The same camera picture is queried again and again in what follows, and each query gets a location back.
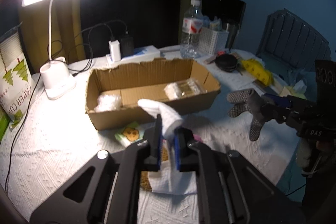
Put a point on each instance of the clear packet in box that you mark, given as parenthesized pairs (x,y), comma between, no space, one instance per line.
(183,89)

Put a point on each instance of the black round dish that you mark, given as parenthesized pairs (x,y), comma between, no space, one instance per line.
(226,62)

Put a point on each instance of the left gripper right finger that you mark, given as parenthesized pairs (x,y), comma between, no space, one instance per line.
(185,157)

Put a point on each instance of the white sock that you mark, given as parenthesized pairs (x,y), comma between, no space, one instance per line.
(171,120)

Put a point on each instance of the dark blue chair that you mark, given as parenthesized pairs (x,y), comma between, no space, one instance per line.
(289,43)

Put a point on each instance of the cardboard box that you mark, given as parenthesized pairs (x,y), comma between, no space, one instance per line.
(138,92)

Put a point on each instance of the yellow plastic bag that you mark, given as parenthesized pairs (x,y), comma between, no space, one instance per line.
(257,70)

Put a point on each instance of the white paper towel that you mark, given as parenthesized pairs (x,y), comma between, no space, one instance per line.
(168,180)

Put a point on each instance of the white fluffy item in box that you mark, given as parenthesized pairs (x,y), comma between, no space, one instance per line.
(108,102)

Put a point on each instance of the grey dotted glove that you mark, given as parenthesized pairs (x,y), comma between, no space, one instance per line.
(248,100)

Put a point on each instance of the white flat box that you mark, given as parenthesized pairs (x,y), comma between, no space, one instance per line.
(147,53)

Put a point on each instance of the white charger adapter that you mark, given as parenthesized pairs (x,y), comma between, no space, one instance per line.
(115,53)

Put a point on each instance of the cookie tissue pack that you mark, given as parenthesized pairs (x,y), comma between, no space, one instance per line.
(130,134)

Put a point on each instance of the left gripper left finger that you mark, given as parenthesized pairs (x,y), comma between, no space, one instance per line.
(153,136)

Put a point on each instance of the clear water bottle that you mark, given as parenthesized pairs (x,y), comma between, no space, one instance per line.
(191,30)

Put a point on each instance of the white plastic basket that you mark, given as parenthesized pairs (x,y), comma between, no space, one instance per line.
(212,42)

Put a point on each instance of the black power adapter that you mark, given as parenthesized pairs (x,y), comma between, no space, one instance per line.
(126,46)

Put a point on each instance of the paper cup package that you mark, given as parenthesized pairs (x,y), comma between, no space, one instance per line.
(17,85)

